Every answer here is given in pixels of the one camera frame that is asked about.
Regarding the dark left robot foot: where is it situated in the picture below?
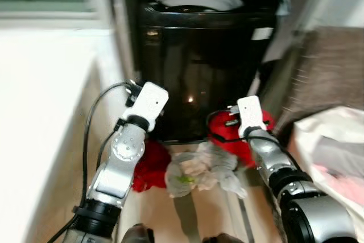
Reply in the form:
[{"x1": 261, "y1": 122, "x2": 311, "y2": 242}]
[{"x1": 122, "y1": 224, "x2": 155, "y2": 243}]

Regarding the small red garment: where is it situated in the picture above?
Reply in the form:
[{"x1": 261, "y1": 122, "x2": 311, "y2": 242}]
[{"x1": 132, "y1": 139, "x2": 172, "y2": 193}]

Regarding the pink garment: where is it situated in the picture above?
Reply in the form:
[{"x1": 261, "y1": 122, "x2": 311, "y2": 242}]
[{"x1": 313, "y1": 163, "x2": 364, "y2": 205}]

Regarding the large white laundry bag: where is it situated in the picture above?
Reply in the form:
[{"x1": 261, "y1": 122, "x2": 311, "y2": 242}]
[{"x1": 287, "y1": 106, "x2": 364, "y2": 224}]

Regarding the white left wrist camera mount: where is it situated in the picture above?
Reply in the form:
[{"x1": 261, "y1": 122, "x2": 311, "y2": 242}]
[{"x1": 126, "y1": 82, "x2": 169, "y2": 132}]

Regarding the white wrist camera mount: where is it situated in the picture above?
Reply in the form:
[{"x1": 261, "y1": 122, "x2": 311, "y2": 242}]
[
  {"x1": 126, "y1": 82, "x2": 169, "y2": 132},
  {"x1": 236, "y1": 96, "x2": 267, "y2": 138}
]

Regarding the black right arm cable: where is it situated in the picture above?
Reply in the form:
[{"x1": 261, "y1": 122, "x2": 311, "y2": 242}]
[{"x1": 205, "y1": 109, "x2": 254, "y2": 142}]

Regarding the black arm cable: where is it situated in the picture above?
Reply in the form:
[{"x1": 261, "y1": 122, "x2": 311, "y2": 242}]
[
  {"x1": 205, "y1": 109, "x2": 254, "y2": 142},
  {"x1": 48, "y1": 81, "x2": 138, "y2": 243}
]

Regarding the dark robot foot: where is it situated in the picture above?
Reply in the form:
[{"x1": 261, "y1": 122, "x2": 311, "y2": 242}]
[
  {"x1": 122, "y1": 224, "x2": 155, "y2": 243},
  {"x1": 202, "y1": 232, "x2": 245, "y2": 243}
]

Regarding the black top-load washing machine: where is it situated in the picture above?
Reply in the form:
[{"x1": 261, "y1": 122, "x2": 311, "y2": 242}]
[{"x1": 124, "y1": 0, "x2": 288, "y2": 142}]

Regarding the clear plastic bag with cloth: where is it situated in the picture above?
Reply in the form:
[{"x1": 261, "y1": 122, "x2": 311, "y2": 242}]
[{"x1": 165, "y1": 141, "x2": 249, "y2": 199}]

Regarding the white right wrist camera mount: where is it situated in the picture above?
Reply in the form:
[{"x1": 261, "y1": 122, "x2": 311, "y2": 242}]
[{"x1": 236, "y1": 96, "x2": 267, "y2": 138}]

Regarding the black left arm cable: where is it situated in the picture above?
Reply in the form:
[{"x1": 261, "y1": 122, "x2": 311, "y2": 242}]
[{"x1": 48, "y1": 81, "x2": 138, "y2": 243}]

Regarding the brown curtain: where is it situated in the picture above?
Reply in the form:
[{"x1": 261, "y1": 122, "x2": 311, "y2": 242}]
[{"x1": 278, "y1": 27, "x2": 364, "y2": 135}]

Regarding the large red garment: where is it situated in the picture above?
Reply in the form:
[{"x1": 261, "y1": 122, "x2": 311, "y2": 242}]
[{"x1": 207, "y1": 109, "x2": 277, "y2": 168}]

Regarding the dark right robot foot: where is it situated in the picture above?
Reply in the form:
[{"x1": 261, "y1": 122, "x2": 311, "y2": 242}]
[{"x1": 202, "y1": 232, "x2": 245, "y2": 243}]

